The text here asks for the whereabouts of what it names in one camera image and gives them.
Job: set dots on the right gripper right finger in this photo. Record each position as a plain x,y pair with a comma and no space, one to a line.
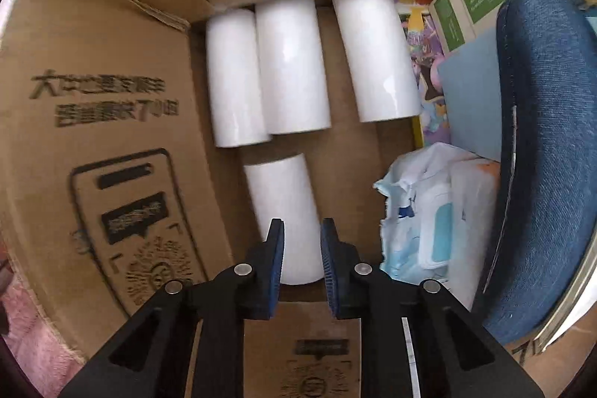
415,340

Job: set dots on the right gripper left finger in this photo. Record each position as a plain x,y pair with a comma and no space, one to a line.
188,340

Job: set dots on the white cardboard tube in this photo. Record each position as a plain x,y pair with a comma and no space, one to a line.
282,189
234,80
379,59
292,70

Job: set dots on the white spiral notepad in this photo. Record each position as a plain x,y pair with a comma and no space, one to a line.
471,83

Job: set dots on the pink white waffle blanket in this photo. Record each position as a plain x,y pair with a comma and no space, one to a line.
44,359

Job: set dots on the wet wipes pack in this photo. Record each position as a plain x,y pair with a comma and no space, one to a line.
438,217

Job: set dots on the blue denim book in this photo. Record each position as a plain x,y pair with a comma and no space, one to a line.
546,205

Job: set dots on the brown cardboard box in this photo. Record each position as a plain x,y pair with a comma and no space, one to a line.
112,184

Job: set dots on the colourful cartoon booklet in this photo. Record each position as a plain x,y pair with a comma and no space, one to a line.
426,54

